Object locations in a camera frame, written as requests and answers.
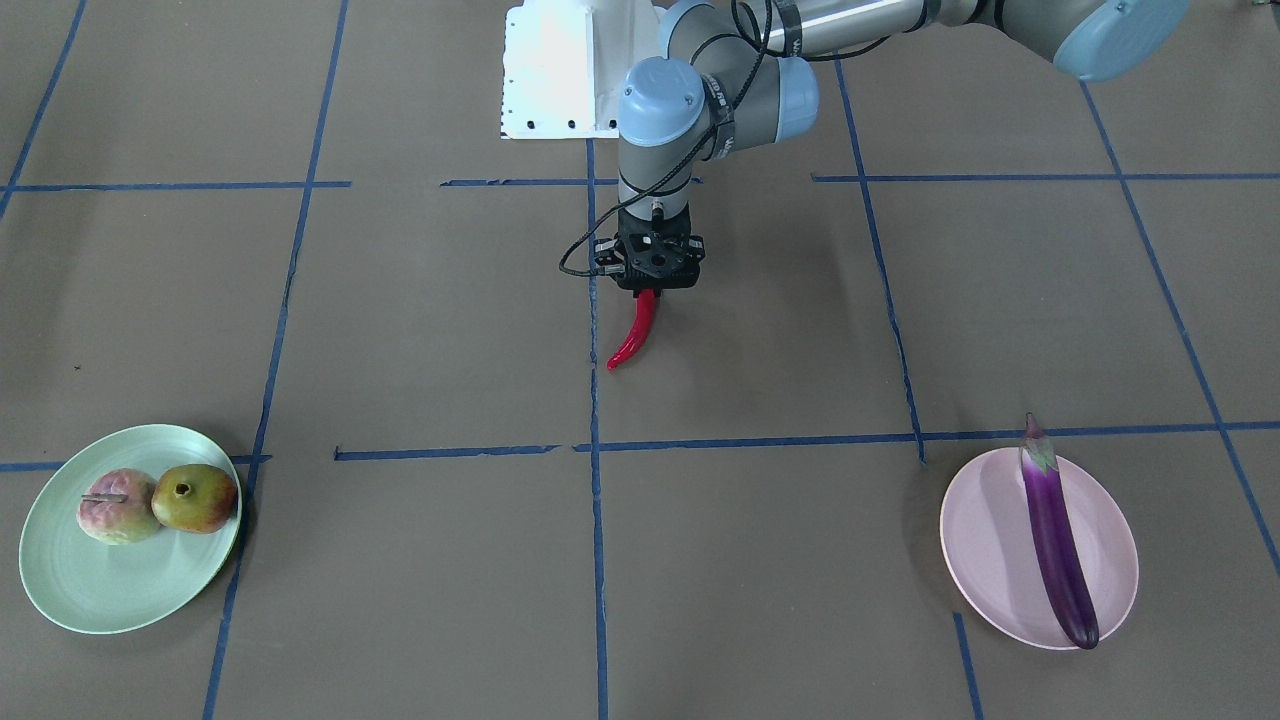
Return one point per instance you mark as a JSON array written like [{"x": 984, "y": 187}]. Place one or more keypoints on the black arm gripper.
[{"x": 609, "y": 255}]

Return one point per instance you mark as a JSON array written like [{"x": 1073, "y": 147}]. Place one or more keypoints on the red chili pepper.
[{"x": 646, "y": 307}]

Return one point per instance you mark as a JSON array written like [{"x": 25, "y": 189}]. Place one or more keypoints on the purple eggplant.
[{"x": 1060, "y": 568}]

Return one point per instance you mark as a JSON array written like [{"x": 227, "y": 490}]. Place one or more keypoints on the pink green peach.
[{"x": 116, "y": 509}]

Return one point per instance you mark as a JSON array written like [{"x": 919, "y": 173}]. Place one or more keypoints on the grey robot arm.
[{"x": 735, "y": 77}]

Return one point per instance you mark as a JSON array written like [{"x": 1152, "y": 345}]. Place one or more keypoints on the pink plate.
[{"x": 987, "y": 543}]

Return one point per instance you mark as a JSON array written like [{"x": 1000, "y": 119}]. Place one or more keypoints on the green plate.
[{"x": 91, "y": 587}]

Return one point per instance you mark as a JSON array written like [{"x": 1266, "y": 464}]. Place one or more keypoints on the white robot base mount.
[{"x": 564, "y": 64}]

